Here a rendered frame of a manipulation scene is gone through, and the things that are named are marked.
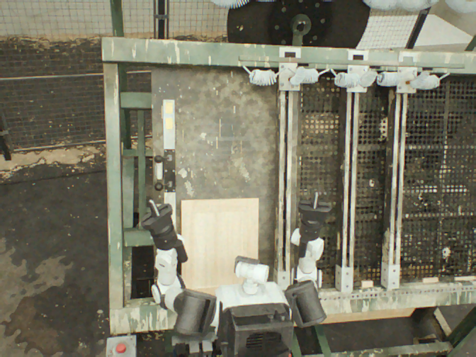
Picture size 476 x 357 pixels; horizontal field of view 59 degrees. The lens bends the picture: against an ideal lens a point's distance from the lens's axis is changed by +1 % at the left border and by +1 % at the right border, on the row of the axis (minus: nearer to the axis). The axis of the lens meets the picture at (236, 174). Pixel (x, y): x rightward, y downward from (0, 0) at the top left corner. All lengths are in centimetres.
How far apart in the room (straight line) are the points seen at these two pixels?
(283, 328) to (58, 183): 294
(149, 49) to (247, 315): 115
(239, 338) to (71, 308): 191
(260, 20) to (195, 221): 113
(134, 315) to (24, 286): 143
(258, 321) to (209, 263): 64
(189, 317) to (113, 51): 111
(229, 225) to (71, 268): 166
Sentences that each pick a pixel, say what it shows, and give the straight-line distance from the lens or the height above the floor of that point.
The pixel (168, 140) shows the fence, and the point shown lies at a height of 153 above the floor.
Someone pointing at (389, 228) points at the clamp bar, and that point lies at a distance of 231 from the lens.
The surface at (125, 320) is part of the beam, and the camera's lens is 211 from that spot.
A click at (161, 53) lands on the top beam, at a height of 186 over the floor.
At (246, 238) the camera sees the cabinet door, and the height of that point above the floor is 113.
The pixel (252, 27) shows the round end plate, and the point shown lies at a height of 181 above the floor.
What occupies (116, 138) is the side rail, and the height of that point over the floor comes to 154.
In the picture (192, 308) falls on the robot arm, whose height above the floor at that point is 135.
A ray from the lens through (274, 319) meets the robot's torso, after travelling 152.
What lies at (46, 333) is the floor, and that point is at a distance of 315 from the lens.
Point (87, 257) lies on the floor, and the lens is 344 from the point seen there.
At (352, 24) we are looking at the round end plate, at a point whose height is 186.
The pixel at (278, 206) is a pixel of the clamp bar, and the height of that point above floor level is 128.
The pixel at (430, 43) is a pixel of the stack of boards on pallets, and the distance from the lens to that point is 667.
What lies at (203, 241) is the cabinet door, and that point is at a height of 112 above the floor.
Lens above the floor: 269
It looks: 41 degrees down
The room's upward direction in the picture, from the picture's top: 9 degrees clockwise
